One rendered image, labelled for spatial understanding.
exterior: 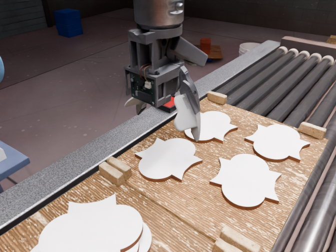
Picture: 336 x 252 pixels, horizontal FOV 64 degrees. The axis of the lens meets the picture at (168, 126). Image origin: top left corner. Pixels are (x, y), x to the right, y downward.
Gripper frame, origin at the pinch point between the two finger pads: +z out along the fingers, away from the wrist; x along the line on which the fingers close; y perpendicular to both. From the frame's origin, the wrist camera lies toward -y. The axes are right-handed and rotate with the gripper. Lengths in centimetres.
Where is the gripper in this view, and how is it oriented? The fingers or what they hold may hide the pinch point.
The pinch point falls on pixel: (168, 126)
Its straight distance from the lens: 54.3
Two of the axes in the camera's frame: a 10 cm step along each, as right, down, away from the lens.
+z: 0.0, 8.3, 5.6
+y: -6.3, 4.3, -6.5
